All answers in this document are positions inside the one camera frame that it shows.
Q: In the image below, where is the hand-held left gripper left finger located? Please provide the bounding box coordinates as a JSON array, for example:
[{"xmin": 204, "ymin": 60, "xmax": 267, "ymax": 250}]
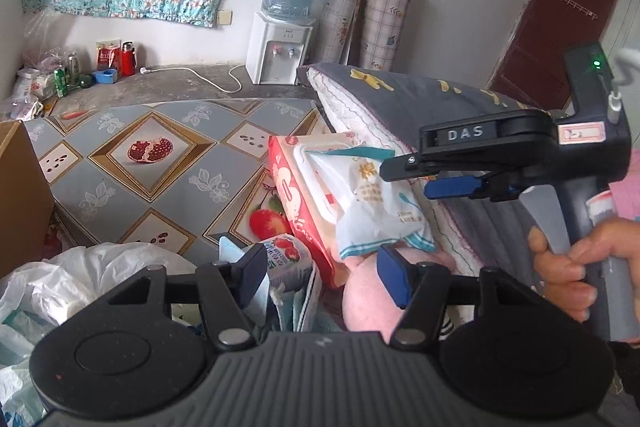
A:
[{"xmin": 105, "ymin": 243, "xmax": 268, "ymax": 350}]

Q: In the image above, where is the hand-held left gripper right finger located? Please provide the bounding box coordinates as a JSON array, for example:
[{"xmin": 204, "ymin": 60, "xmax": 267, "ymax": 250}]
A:
[{"xmin": 377, "ymin": 244, "xmax": 543, "ymax": 350}]

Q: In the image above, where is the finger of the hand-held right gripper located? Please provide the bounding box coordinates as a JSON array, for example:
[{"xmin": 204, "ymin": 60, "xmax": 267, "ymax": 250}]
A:
[
  {"xmin": 380, "ymin": 152, "xmax": 444, "ymax": 183},
  {"xmin": 424, "ymin": 174, "xmax": 523, "ymax": 202}
]

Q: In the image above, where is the pink plush doll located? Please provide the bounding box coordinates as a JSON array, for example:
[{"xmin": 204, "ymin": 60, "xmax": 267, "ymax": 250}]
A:
[{"xmin": 342, "ymin": 249, "xmax": 457, "ymax": 343}]

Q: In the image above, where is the white snack packet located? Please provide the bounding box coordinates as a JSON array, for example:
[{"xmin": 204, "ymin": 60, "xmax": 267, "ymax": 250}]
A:
[{"xmin": 305, "ymin": 146, "xmax": 436, "ymax": 263}]

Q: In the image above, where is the brown cardboard box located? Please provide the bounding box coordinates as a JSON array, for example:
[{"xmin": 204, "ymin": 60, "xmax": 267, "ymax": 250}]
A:
[{"xmin": 0, "ymin": 120, "xmax": 55, "ymax": 281}]

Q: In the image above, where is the person's right hand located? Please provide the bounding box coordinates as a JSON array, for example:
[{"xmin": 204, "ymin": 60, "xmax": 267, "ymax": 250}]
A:
[{"xmin": 530, "ymin": 217, "xmax": 640, "ymax": 323}]

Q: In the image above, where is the strawberry print packet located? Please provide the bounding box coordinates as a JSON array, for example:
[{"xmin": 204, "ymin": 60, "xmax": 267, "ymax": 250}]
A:
[{"xmin": 265, "ymin": 233, "xmax": 316, "ymax": 293}]

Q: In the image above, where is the grey quilt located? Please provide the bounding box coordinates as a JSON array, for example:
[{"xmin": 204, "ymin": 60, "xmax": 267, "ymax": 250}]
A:
[{"xmin": 297, "ymin": 62, "xmax": 568, "ymax": 279}]

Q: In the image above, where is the pink wet wipes pack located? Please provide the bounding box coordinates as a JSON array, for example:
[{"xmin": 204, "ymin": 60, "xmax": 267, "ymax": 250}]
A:
[{"xmin": 267, "ymin": 132, "xmax": 401, "ymax": 291}]

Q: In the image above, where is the brown door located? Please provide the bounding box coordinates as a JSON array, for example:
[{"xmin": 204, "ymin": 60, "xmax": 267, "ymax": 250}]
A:
[{"xmin": 487, "ymin": 0, "xmax": 629, "ymax": 110}]

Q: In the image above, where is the grid pattern wallpaper roll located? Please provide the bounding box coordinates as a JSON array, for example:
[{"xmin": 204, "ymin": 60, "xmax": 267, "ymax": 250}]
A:
[{"xmin": 357, "ymin": 0, "xmax": 417, "ymax": 73}]

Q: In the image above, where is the floral wallpaper roll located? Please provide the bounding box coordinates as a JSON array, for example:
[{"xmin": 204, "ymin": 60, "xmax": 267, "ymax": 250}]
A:
[{"xmin": 317, "ymin": 0, "xmax": 371, "ymax": 66}]

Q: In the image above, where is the white water dispenser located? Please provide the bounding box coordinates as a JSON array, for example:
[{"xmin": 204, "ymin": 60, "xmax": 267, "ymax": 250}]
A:
[{"xmin": 245, "ymin": 11, "xmax": 316, "ymax": 86}]

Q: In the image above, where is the white plastic shopping bag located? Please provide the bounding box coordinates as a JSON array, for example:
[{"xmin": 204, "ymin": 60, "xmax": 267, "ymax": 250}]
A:
[{"xmin": 0, "ymin": 243, "xmax": 201, "ymax": 427}]

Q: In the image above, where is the red thermos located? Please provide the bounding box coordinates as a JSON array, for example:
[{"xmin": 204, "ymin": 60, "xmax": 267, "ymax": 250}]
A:
[{"xmin": 120, "ymin": 41, "xmax": 137, "ymax": 77}]

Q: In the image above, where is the red white box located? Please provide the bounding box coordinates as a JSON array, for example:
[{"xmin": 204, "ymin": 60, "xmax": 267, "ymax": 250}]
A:
[{"xmin": 96, "ymin": 39, "xmax": 123, "ymax": 73}]

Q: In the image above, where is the white crumpled bag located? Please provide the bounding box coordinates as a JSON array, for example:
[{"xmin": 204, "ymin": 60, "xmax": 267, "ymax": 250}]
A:
[{"xmin": 11, "ymin": 67, "xmax": 57, "ymax": 121}]

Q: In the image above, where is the clear plastic bag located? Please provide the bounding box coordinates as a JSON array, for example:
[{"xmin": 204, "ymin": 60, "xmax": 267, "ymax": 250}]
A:
[{"xmin": 22, "ymin": 14, "xmax": 77, "ymax": 74}]

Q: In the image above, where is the white hook rail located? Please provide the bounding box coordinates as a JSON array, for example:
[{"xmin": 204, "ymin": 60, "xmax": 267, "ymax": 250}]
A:
[{"xmin": 546, "ymin": 0, "xmax": 599, "ymax": 20}]

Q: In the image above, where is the white power cable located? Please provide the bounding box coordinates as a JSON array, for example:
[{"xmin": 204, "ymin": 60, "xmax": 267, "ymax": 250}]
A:
[{"xmin": 140, "ymin": 64, "xmax": 251, "ymax": 94}]

